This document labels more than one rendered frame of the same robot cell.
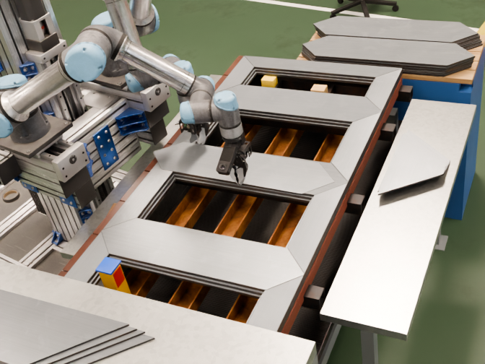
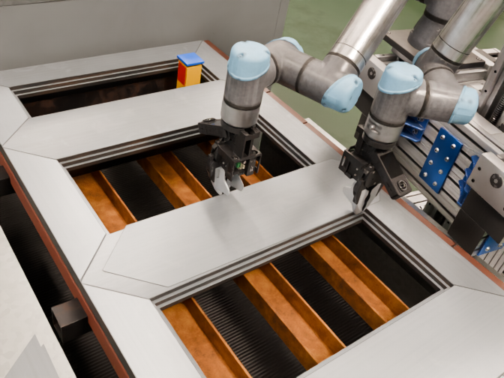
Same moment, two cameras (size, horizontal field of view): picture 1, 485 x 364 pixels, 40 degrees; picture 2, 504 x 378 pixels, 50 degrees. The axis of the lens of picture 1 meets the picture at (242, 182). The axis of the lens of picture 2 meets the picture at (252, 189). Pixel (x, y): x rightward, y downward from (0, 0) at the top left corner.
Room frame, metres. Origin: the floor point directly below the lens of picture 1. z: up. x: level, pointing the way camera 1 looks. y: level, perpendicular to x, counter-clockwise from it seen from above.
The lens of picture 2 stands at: (2.18, -0.87, 1.64)
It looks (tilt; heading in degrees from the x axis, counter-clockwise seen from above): 39 degrees down; 106
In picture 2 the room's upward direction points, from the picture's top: 12 degrees clockwise
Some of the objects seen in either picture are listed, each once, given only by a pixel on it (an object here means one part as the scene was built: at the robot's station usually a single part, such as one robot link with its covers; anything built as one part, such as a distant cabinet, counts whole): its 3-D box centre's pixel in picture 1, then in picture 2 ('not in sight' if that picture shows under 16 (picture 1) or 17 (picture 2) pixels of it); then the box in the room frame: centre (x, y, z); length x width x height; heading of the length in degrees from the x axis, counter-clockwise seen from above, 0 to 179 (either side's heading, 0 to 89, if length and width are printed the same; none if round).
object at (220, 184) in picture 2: (244, 172); (222, 185); (1.87, -0.01, 0.89); 0.06 x 0.03 x 0.09; 149
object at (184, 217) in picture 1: (204, 188); (307, 234); (2.06, 0.15, 0.70); 1.66 x 0.08 x 0.05; 149
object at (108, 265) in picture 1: (108, 267); (190, 61); (1.54, 0.46, 0.88); 0.06 x 0.06 x 0.02; 59
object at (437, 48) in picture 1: (388, 44); not in sight; (2.70, -0.78, 0.82); 0.80 x 0.40 x 0.06; 59
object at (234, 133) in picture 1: (230, 128); (241, 110); (1.88, 0.01, 1.07); 0.08 x 0.08 x 0.05
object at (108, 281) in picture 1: (117, 288); (187, 90); (1.54, 0.46, 0.78); 0.05 x 0.05 x 0.19; 59
